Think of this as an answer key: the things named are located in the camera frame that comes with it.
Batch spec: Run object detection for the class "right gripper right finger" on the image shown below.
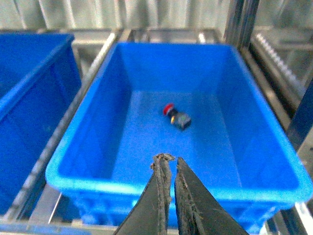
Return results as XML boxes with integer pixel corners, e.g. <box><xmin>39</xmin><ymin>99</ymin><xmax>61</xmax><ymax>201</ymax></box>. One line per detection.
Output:
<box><xmin>174</xmin><ymin>157</ymin><xmax>247</xmax><ymax>235</ymax></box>

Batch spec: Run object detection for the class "red mushroom push button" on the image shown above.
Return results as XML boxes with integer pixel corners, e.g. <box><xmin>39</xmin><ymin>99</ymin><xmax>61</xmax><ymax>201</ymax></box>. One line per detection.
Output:
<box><xmin>163</xmin><ymin>103</ymin><xmax>192</xmax><ymax>131</ymax></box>

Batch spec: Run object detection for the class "large blue bin right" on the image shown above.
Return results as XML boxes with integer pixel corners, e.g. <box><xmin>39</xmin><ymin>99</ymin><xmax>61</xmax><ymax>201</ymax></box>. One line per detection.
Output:
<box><xmin>45</xmin><ymin>43</ymin><xmax>313</xmax><ymax>234</ymax></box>

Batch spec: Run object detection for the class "large blue bin left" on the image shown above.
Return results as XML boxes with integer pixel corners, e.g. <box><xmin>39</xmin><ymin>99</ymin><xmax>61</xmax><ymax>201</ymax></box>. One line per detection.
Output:
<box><xmin>0</xmin><ymin>33</ymin><xmax>81</xmax><ymax>214</ymax></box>

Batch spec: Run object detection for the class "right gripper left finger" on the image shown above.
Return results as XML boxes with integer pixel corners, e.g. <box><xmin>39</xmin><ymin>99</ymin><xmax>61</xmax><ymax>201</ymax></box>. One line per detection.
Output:
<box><xmin>114</xmin><ymin>153</ymin><xmax>175</xmax><ymax>235</ymax></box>

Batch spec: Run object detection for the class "large blue bin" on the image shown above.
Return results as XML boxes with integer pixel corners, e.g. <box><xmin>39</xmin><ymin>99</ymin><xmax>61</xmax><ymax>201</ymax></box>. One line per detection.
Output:
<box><xmin>45</xmin><ymin>43</ymin><xmax>313</xmax><ymax>234</ymax></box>
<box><xmin>0</xmin><ymin>33</ymin><xmax>81</xmax><ymax>214</ymax></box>

